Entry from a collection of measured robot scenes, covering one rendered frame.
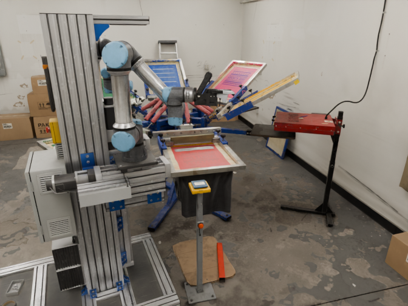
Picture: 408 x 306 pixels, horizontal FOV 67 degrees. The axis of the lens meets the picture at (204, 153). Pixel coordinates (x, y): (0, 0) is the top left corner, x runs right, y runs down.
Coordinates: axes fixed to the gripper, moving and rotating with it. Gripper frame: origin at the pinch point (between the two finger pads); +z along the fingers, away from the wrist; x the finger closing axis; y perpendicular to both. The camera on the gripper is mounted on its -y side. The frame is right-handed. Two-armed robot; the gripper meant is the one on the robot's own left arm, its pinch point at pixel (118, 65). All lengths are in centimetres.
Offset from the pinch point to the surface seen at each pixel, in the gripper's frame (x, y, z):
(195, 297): 90, 156, -85
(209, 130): 86, 54, 27
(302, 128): 176, 38, 24
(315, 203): 229, 138, 60
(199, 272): 90, 136, -80
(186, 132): 63, 58, 20
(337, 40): 229, -49, 135
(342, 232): 238, 137, 3
